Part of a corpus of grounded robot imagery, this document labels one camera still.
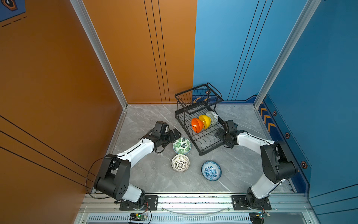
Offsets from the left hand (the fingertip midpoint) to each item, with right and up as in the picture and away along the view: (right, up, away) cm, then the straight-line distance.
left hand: (177, 135), depth 89 cm
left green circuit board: (-18, -40, -19) cm, 47 cm away
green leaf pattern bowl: (+3, -8, +5) cm, 10 cm away
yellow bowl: (+20, +9, +8) cm, 24 cm away
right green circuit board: (+42, -40, -19) cm, 61 cm away
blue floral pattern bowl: (+21, -21, -6) cm, 30 cm away
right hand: (+30, -2, +8) cm, 31 cm away
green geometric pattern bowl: (+25, +11, +7) cm, 28 cm away
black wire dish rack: (+14, +11, +8) cm, 19 cm away
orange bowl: (+14, +6, +9) cm, 17 cm away
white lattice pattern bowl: (+2, -17, -2) cm, 18 cm away
